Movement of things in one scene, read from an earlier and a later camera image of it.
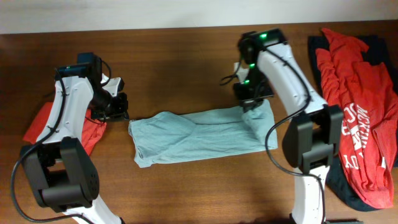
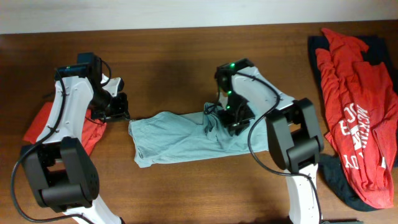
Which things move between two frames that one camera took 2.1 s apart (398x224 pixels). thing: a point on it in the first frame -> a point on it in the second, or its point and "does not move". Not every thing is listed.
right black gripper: (248, 102) -> (231, 123)
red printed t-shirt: (369, 137) does not move
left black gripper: (119, 112) does not move
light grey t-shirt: (158, 137) does not move
